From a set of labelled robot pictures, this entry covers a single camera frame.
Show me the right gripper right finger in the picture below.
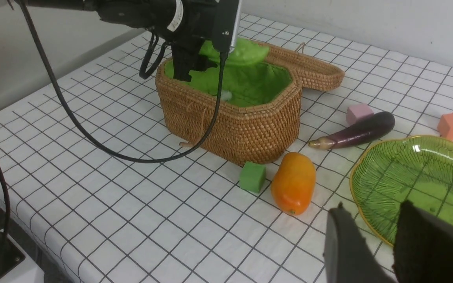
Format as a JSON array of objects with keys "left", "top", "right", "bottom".
[{"left": 393, "top": 201, "right": 453, "bottom": 283}]

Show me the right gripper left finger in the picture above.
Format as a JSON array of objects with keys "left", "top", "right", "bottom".
[{"left": 323, "top": 203, "right": 395, "bottom": 283}]

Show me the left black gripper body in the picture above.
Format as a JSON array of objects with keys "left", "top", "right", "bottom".
[{"left": 160, "top": 0, "right": 241, "bottom": 82}]

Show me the orange yellow mango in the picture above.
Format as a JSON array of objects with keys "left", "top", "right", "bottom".
[{"left": 270, "top": 152, "right": 317, "bottom": 216}]

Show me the purple eggplant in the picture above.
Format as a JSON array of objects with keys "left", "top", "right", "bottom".
[{"left": 308, "top": 111, "right": 396, "bottom": 150}]

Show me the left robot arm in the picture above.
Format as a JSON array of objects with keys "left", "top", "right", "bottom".
[{"left": 17, "top": 0, "right": 241, "bottom": 82}]

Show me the green glass leaf plate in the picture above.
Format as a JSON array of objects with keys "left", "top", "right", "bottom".
[{"left": 350, "top": 136, "right": 453, "bottom": 245}]

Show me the woven wicker basket green lining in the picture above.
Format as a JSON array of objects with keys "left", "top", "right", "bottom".
[{"left": 155, "top": 39, "right": 302, "bottom": 165}]

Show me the green foam cube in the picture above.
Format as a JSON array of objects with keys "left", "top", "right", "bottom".
[{"left": 239, "top": 162, "right": 266, "bottom": 195}]

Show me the woven wicker basket lid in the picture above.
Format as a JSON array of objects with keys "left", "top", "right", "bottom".
[{"left": 254, "top": 40, "right": 345, "bottom": 92}]

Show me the pink foam cube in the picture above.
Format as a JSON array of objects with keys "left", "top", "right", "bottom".
[{"left": 346, "top": 103, "right": 374, "bottom": 125}]

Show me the white checkered tablecloth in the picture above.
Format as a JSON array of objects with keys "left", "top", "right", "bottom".
[{"left": 0, "top": 15, "right": 453, "bottom": 283}]

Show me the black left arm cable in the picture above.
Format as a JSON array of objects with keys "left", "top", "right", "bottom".
[{"left": 14, "top": 0, "right": 229, "bottom": 164}]

